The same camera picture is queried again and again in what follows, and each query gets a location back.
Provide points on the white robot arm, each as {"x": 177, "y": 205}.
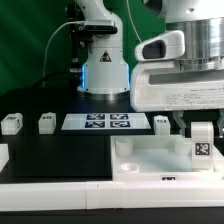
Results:
{"x": 181, "y": 69}

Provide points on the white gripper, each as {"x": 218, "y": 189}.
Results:
{"x": 162, "y": 86}

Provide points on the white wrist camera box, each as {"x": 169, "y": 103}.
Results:
{"x": 167, "y": 46}

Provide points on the white square tabletop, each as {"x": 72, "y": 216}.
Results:
{"x": 137, "y": 158}

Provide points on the white fence bar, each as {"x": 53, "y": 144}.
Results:
{"x": 110, "y": 195}
{"x": 4, "y": 155}

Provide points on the marker sheet with tags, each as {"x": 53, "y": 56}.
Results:
{"x": 105, "y": 121}

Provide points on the white left fence bar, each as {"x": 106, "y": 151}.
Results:
{"x": 4, "y": 155}

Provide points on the white front fence bar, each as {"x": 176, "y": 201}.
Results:
{"x": 110, "y": 195}

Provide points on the black camera on stand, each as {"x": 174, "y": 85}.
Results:
{"x": 80, "y": 38}

